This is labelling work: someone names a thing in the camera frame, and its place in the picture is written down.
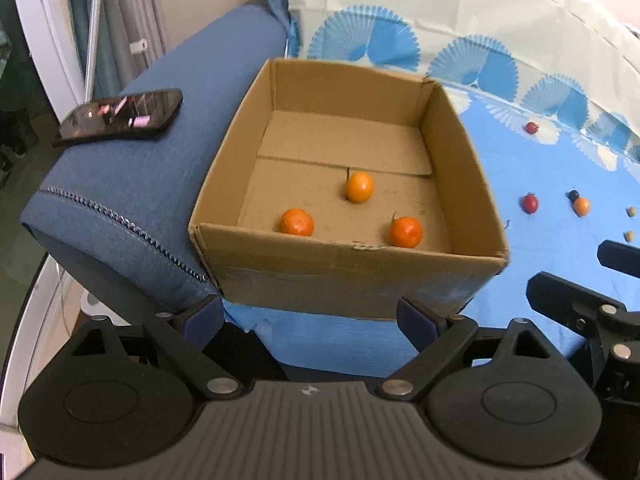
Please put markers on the grey curtain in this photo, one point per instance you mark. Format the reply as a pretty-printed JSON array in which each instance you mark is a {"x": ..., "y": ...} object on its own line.
[{"x": 130, "y": 40}]

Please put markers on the small black fruit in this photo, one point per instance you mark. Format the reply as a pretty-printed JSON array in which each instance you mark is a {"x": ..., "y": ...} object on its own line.
[{"x": 573, "y": 195}]

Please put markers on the red cherry tomato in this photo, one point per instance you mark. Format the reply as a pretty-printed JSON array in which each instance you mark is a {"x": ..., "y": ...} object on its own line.
[
  {"x": 531, "y": 128},
  {"x": 530, "y": 203}
]

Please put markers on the white window frame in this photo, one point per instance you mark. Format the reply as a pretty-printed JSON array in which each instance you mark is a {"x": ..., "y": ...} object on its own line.
[{"x": 49, "y": 32}]

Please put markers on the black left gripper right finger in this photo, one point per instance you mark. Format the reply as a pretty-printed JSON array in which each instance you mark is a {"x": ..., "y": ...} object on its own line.
[{"x": 441, "y": 344}]

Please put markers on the orange tangerine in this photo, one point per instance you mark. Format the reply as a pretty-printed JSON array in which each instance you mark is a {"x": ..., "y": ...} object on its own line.
[
  {"x": 405, "y": 232},
  {"x": 296, "y": 222}
]

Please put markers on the orange kumquat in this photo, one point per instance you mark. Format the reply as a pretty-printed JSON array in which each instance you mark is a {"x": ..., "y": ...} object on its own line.
[{"x": 359, "y": 187}]

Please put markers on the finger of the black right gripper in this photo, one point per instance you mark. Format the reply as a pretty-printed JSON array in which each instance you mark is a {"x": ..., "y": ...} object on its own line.
[
  {"x": 609, "y": 358},
  {"x": 619, "y": 257}
]

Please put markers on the orange kumquat fruit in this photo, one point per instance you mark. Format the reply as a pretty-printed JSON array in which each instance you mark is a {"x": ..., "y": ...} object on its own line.
[{"x": 581, "y": 206}]

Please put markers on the blue patterned sheet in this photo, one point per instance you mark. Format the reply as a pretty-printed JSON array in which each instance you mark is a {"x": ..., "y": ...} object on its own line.
[{"x": 571, "y": 66}]

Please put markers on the black smartphone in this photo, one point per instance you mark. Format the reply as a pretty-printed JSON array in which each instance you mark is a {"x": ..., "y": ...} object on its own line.
[{"x": 138, "y": 116}]

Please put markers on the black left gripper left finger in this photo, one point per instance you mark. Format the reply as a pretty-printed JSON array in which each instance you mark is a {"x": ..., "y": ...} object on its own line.
[{"x": 182, "y": 337}]

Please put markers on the brown cardboard box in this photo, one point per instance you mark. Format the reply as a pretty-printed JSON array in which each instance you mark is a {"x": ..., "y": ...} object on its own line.
[{"x": 339, "y": 189}]

